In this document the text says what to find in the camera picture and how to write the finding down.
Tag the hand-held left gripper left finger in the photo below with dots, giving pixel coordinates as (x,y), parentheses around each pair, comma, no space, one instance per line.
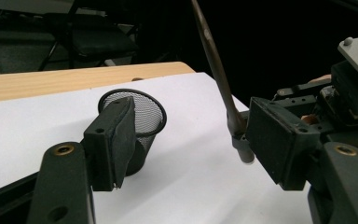
(112,143)

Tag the black folding chair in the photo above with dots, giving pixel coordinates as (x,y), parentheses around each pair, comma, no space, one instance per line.
(102,42)

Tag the dark brown spatula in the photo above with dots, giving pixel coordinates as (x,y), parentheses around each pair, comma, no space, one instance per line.
(217,71)

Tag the wooden table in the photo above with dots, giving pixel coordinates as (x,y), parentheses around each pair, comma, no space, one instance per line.
(43,84)

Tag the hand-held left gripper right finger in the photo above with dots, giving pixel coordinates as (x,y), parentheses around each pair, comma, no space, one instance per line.
(276,143)

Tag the black mesh cup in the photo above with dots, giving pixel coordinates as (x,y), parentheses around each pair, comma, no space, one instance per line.
(149,115)

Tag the white board sheet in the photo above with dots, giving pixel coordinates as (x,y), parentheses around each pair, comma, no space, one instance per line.
(183,186)

